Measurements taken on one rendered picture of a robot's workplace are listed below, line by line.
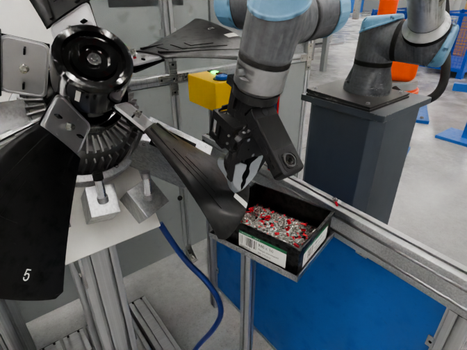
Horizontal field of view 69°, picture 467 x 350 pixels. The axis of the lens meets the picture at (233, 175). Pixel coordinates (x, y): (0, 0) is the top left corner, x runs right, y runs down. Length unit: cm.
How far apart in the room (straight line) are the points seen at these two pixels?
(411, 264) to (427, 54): 59
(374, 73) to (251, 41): 76
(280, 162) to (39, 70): 41
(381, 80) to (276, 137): 72
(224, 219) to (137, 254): 126
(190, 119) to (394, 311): 114
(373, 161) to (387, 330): 49
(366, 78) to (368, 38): 12
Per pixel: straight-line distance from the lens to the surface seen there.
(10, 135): 67
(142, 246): 179
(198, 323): 167
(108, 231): 79
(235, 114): 55
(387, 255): 81
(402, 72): 442
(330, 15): 54
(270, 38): 46
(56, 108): 59
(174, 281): 185
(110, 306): 102
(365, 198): 122
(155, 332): 157
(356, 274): 92
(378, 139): 113
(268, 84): 48
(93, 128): 65
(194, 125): 163
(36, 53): 64
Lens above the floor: 132
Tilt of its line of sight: 29 degrees down
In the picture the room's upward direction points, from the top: straight up
